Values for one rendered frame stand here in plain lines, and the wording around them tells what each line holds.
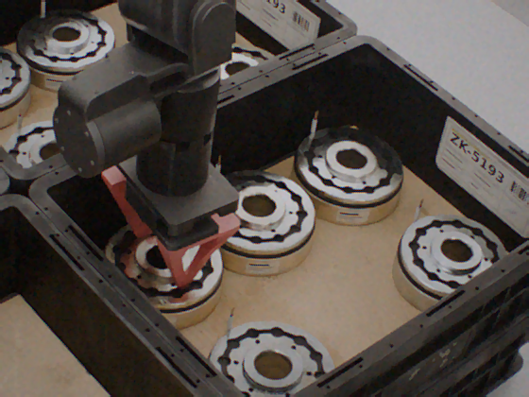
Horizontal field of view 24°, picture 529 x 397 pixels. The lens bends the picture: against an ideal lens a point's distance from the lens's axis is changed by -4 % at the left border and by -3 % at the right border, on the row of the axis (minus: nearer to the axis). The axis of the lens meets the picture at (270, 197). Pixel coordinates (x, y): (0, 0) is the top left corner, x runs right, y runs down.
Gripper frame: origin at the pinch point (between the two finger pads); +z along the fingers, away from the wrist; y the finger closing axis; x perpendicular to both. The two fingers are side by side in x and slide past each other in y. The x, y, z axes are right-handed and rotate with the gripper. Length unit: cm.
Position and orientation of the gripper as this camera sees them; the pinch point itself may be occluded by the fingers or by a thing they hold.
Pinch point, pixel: (163, 251)
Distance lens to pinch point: 105.8
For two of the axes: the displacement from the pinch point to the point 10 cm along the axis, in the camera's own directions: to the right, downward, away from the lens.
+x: 8.0, -3.3, 5.0
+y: 5.8, 6.1, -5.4
